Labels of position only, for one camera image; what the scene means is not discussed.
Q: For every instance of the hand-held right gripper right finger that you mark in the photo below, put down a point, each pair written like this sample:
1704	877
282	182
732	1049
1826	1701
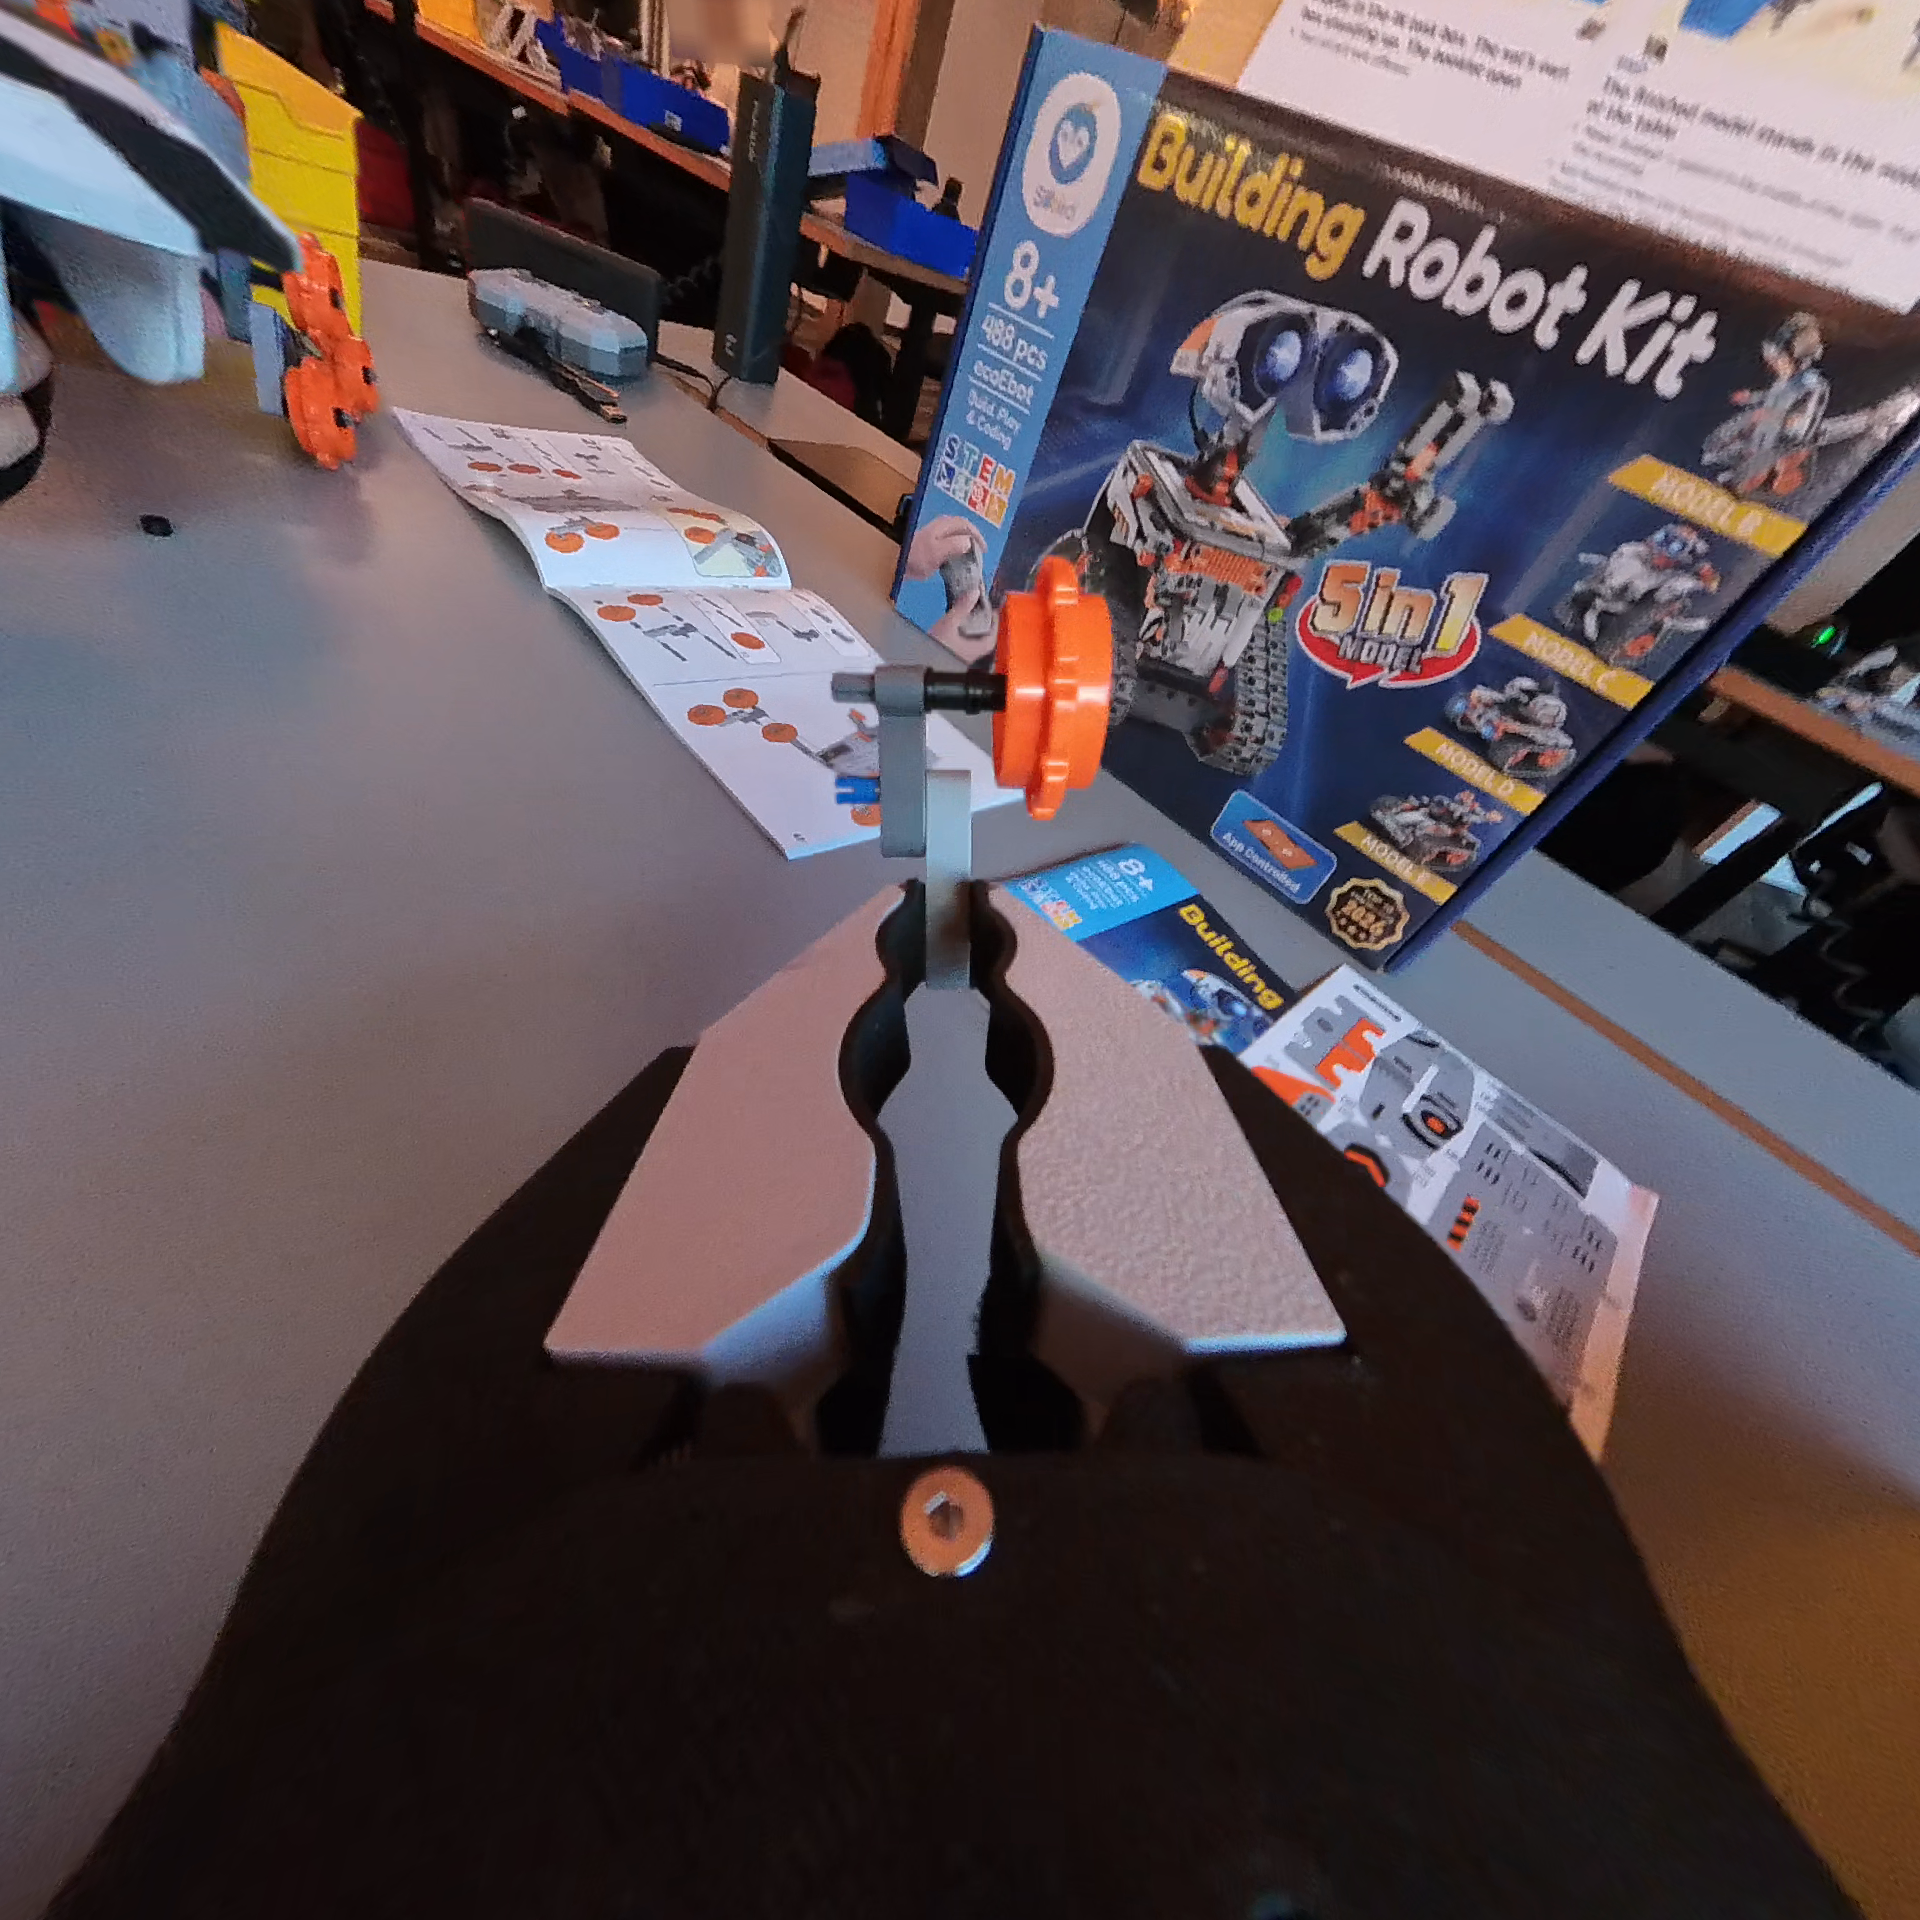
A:
1156	1184

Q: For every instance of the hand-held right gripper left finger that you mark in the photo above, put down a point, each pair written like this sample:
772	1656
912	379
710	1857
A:
721	1170

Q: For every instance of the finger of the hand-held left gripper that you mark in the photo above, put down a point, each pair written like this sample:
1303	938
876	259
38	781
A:
90	157
128	306

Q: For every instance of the grey toy robot orange wheels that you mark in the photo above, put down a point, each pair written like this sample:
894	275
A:
324	374

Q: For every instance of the grey beam with orange wheel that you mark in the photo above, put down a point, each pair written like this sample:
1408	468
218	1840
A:
1052	682

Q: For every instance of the stack of yellow bins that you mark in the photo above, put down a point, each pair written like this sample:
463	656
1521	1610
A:
306	149

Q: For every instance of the small blue booklet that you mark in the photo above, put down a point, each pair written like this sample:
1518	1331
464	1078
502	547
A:
1170	945

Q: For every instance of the white sticker sheet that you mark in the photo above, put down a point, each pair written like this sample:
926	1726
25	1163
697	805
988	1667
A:
1517	1200

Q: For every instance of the grey battery box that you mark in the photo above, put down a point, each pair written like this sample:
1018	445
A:
564	310

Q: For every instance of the black case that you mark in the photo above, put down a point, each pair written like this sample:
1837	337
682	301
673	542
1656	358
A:
569	246

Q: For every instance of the open instruction booklet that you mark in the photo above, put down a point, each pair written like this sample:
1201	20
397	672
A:
674	628

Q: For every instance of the wooden workbench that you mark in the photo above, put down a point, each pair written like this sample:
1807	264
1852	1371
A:
662	142

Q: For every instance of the blue storage bin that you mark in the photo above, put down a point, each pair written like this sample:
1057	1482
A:
902	210
646	90

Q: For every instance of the tall black device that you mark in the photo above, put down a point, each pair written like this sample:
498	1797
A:
762	225

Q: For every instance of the blue robot kit box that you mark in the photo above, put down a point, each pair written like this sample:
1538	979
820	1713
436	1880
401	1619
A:
1500	451

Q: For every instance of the white wall poster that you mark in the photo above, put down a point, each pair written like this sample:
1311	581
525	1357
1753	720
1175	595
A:
1652	106

